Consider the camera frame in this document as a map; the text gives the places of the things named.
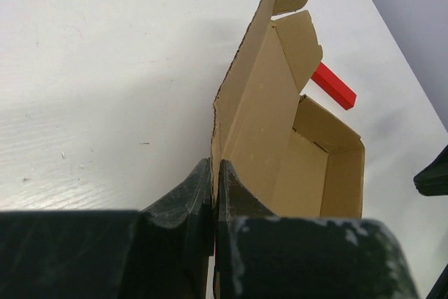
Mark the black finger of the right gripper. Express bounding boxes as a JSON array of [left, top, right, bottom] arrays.
[[414, 146, 448, 197]]

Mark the brown cardboard box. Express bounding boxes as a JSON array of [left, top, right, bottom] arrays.
[[211, 0, 365, 218]]

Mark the red rectangular block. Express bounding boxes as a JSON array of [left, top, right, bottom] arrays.
[[311, 62, 357, 111]]

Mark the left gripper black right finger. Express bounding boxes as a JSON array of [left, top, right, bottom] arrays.
[[213, 160, 418, 298]]

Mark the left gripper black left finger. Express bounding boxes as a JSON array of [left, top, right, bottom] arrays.
[[1, 159, 214, 298]]

